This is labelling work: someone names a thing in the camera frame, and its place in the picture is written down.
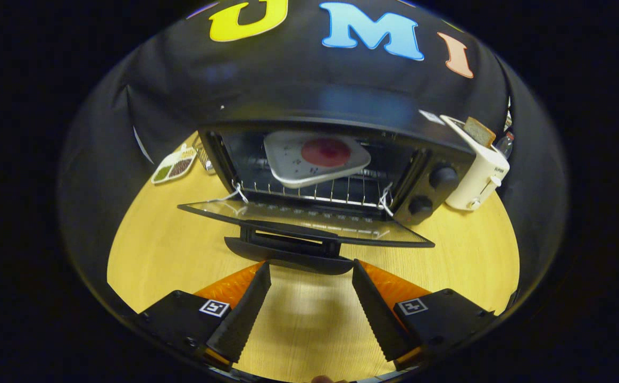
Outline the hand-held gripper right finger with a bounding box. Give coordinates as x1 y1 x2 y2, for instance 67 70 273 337
352 259 499 371

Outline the white string tie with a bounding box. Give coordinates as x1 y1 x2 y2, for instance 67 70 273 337
379 182 395 218
206 181 249 205

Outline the red label plastic bottle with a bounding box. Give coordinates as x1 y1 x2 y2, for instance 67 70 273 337
497 130 515 160

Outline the white bread toaster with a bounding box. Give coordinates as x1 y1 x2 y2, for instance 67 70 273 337
440 114 511 212

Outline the white divided seed dish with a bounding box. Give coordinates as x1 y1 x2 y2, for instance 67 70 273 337
151 144 198 185

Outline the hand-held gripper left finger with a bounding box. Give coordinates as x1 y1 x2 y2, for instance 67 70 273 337
137 261 272 372

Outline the pink round ham slice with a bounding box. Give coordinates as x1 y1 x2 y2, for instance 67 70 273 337
301 138 352 168

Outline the black backdrop cloth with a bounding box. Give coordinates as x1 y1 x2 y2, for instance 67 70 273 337
57 0 568 320

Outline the black toaster oven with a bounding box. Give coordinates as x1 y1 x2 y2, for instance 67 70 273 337
178 109 476 276

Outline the white square plate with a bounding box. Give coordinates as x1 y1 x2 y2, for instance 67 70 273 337
263 130 372 189

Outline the brown bread slice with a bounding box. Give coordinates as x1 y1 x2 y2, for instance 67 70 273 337
463 116 497 148

